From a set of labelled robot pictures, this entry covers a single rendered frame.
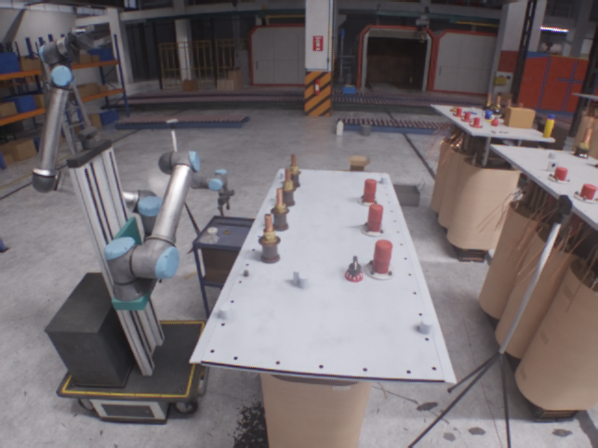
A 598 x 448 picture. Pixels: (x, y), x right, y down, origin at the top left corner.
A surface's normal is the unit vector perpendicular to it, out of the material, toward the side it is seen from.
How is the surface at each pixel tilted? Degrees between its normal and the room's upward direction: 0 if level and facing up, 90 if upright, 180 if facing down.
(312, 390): 90
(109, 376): 90
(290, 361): 0
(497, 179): 90
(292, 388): 90
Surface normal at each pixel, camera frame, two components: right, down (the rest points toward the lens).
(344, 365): 0.00, -0.88
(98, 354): 0.06, 0.48
